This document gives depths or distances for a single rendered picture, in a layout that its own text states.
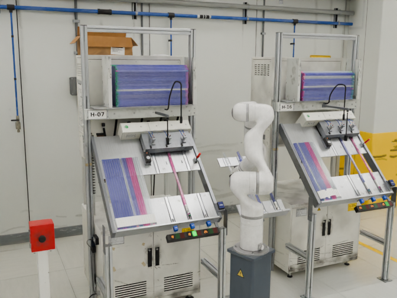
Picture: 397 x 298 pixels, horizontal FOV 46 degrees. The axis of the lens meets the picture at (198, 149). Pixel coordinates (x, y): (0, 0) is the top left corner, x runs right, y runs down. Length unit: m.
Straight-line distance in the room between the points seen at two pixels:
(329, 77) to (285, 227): 1.22
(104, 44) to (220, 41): 1.90
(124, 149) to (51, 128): 1.55
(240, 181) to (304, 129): 1.46
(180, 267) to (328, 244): 1.29
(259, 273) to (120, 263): 1.03
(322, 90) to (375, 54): 1.88
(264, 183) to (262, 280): 0.53
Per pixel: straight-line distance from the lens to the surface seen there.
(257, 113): 2.53
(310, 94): 3.76
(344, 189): 3.60
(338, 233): 4.04
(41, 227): 2.81
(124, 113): 3.13
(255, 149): 2.47
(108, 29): 3.12
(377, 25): 5.64
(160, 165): 3.10
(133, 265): 3.23
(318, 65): 4.03
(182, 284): 3.42
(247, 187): 2.42
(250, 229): 2.48
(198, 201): 3.01
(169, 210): 2.92
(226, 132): 5.12
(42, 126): 4.54
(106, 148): 3.10
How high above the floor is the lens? 1.69
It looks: 11 degrees down
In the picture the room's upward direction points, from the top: straight up
